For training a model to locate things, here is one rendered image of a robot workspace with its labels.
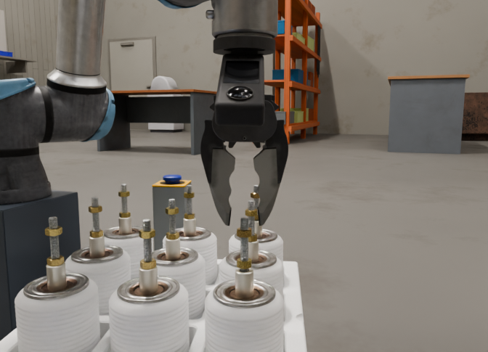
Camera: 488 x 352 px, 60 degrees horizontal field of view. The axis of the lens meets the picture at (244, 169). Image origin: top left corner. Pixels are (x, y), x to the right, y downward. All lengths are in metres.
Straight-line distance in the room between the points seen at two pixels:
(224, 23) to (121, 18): 10.57
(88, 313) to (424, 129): 4.74
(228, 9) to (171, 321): 0.36
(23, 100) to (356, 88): 8.07
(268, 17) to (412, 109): 4.65
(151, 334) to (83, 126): 0.53
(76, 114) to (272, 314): 0.60
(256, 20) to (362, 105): 8.24
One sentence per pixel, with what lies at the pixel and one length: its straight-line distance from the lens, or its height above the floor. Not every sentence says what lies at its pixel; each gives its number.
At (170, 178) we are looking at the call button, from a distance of 0.91.
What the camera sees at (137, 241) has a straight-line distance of 0.76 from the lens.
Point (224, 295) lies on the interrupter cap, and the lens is 0.52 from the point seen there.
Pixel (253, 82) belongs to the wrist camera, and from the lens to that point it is 0.42.
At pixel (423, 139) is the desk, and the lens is 5.11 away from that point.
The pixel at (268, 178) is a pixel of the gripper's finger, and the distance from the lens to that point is 0.48.
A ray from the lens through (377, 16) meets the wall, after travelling 8.85.
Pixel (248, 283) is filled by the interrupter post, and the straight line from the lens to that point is 0.52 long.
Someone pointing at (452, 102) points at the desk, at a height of 0.55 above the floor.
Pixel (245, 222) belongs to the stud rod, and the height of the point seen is 0.34.
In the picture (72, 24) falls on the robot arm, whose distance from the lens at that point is 0.91.
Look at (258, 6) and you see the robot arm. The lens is 0.48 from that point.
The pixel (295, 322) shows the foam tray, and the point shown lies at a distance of 0.63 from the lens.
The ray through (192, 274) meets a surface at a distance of 0.63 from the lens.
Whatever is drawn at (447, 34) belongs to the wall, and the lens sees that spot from 8.77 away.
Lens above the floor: 0.47
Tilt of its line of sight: 8 degrees down
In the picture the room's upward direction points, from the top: straight up
